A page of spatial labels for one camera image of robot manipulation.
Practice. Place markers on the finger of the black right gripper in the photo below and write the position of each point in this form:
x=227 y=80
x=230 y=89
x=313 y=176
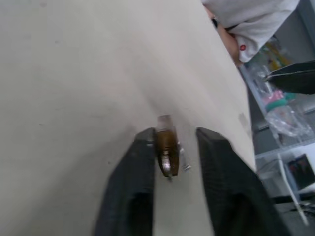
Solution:
x=295 y=68
x=295 y=83

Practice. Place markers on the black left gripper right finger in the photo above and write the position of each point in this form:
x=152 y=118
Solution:
x=229 y=186

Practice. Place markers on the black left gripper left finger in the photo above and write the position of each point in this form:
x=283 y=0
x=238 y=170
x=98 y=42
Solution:
x=128 y=186

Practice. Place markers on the silver padlock key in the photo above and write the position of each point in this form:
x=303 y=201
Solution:
x=166 y=167

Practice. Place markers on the small brown glass vial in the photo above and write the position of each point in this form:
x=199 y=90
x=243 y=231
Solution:
x=167 y=145

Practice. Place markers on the spare silver key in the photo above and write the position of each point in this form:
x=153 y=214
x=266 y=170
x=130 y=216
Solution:
x=185 y=157

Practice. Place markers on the clear bottle with teal collar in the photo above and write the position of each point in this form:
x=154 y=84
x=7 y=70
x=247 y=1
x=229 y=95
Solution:
x=283 y=110

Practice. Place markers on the white rod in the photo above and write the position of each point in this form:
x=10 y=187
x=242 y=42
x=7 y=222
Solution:
x=292 y=189

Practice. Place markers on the person in white shirt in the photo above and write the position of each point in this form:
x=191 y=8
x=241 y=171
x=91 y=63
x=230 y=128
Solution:
x=246 y=22

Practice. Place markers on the dark picture box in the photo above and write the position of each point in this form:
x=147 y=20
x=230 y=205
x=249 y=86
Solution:
x=299 y=172

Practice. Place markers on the black wristwatch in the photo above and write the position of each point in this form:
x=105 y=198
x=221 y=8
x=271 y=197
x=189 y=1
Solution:
x=215 y=21

